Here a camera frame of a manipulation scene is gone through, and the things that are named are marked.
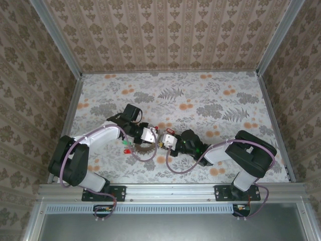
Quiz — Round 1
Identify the serrated metal ring disc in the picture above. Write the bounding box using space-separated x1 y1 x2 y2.
133 142 158 154

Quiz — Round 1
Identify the grey metal panel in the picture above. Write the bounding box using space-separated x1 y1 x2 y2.
37 203 304 241

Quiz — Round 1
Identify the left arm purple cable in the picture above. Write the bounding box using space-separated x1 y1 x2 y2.
59 125 159 221

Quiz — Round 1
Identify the wide aluminium base rail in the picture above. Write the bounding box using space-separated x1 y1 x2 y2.
37 183 305 203

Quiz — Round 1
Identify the aluminium table edge rail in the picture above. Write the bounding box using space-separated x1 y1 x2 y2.
258 74 297 184
80 69 259 75
47 74 85 185

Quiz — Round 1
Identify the white slotted cable duct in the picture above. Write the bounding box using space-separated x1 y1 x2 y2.
46 203 234 214

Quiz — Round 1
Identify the aluminium frame post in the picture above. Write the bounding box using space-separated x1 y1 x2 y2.
256 0 306 77
32 0 83 78

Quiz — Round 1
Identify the aluminium lower frame rail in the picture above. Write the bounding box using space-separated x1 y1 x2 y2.
22 197 48 241
295 200 321 241

